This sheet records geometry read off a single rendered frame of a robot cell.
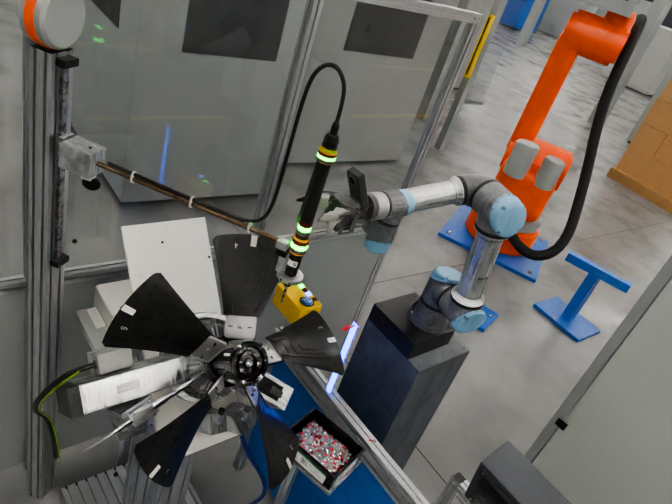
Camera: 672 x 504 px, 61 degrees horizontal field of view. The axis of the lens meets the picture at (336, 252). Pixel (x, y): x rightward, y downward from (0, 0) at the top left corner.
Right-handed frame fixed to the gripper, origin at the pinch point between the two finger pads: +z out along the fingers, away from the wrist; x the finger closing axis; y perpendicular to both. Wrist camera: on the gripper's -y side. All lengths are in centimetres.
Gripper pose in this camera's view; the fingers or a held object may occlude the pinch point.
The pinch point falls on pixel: (311, 206)
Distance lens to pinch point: 136.8
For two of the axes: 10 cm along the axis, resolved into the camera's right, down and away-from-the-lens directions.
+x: -5.9, -5.7, 5.7
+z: -7.6, 1.4, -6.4
